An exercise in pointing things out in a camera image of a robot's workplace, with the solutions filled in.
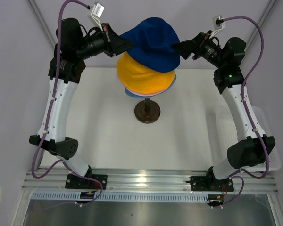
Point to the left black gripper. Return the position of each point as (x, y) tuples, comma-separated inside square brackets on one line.
[(114, 44)]

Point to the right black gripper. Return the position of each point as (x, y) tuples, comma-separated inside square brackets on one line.
[(185, 49)]

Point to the dark blue hat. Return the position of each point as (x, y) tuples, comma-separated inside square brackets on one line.
[(153, 39)]

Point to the yellow hat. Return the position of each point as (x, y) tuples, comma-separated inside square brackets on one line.
[(126, 64)]

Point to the blue bucket hat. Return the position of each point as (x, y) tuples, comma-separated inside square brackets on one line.
[(138, 95)]

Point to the pink bucket hat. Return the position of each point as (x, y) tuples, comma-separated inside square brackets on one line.
[(146, 84)]

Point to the cream mannequin head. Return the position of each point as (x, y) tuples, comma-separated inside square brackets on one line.
[(147, 111)]

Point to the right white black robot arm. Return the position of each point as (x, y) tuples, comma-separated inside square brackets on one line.
[(254, 145)]

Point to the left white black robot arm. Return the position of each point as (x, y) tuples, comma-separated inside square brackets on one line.
[(65, 71)]

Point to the white plastic basket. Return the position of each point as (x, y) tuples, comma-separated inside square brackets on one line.
[(227, 135)]

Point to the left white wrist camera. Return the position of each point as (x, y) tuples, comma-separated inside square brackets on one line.
[(95, 13)]

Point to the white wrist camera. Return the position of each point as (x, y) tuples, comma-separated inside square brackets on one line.
[(95, 13), (219, 25)]

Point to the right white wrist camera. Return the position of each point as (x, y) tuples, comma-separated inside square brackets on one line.
[(219, 25)]

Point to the left aluminium corner post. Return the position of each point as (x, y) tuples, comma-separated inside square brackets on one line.
[(46, 15)]

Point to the aluminium corner post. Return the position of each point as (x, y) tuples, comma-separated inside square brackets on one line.
[(258, 10), (46, 15)]

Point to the right aluminium corner post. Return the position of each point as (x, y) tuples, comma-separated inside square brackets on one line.
[(258, 10)]

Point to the aluminium mounting rail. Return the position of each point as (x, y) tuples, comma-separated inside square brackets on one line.
[(148, 181)]

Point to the white slotted cable duct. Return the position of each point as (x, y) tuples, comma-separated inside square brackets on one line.
[(126, 197)]

